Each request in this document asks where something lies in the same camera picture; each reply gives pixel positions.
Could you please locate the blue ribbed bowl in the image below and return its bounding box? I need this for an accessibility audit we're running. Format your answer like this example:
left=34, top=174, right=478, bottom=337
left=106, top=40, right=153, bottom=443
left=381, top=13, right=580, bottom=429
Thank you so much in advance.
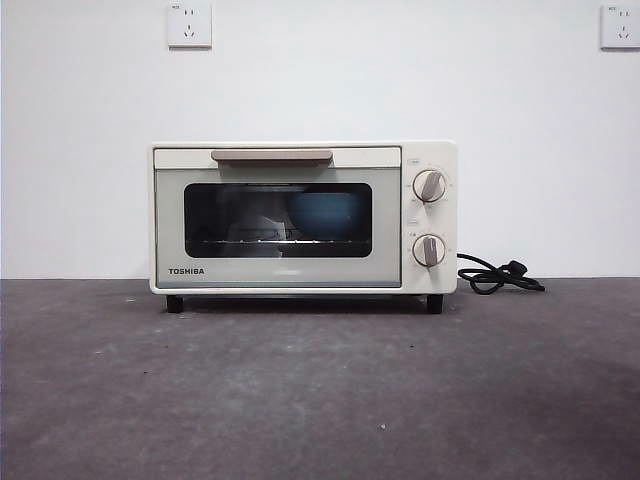
left=285, top=192, right=359, bottom=240

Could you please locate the oven door with beige handle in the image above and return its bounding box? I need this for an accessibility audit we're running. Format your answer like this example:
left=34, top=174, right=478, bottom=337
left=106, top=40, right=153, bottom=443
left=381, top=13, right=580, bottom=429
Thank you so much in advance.
left=153, top=145, right=403, bottom=290

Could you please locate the round cream oven knob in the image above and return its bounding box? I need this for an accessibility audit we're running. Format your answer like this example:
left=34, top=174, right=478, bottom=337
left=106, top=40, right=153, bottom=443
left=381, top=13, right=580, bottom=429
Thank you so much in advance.
left=412, top=168, right=448, bottom=204
left=411, top=232, right=447, bottom=267

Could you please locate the cream toaster oven body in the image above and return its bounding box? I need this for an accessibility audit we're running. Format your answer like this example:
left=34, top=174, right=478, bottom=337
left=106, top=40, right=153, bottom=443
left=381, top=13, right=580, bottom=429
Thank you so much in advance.
left=149, top=140, right=459, bottom=315

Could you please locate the metal wire oven rack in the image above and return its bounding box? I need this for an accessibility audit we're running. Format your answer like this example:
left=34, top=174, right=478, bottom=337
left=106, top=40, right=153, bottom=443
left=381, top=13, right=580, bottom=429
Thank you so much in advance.
left=199, top=237, right=371, bottom=248

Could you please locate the black power cable with plug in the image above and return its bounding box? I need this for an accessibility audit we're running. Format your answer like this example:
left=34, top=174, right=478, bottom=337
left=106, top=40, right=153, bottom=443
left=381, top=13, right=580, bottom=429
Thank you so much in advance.
left=455, top=251, right=546, bottom=295

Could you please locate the white wall socket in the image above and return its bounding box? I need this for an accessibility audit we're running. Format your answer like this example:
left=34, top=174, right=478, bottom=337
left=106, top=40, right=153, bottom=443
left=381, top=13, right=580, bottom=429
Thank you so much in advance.
left=168, top=0, right=213, bottom=50
left=599, top=4, right=640, bottom=50

